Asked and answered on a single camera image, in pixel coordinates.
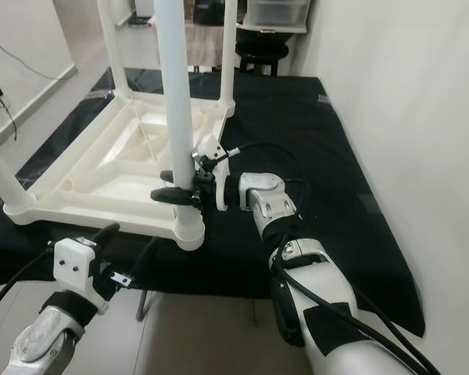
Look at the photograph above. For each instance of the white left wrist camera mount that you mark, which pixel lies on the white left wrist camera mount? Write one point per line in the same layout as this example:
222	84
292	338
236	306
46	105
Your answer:
74	266

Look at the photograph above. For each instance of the clear plastic container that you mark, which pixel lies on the clear plastic container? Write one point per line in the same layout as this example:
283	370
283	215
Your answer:
277	12

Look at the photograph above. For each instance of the grey metal table leg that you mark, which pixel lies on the grey metal table leg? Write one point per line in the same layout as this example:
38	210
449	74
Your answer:
143	306
255	312

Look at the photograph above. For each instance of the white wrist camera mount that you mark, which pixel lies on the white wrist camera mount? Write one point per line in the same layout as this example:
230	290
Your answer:
211	148
74	266

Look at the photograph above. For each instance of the black plastic table cover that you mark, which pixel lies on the black plastic table cover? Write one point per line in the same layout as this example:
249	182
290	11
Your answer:
328	195

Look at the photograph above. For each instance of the black round stool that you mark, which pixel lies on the black round stool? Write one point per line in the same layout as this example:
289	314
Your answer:
262	56

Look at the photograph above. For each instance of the white plastic table top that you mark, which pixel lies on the white plastic table top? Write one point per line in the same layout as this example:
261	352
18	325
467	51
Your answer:
102	180

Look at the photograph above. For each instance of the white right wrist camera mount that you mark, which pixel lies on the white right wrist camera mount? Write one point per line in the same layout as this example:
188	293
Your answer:
211	148

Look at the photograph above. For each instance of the clear tape patch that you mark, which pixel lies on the clear tape patch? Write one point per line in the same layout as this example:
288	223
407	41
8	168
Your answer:
324	100

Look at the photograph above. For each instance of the black bag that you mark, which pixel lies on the black bag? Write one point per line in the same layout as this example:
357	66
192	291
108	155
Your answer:
207	11

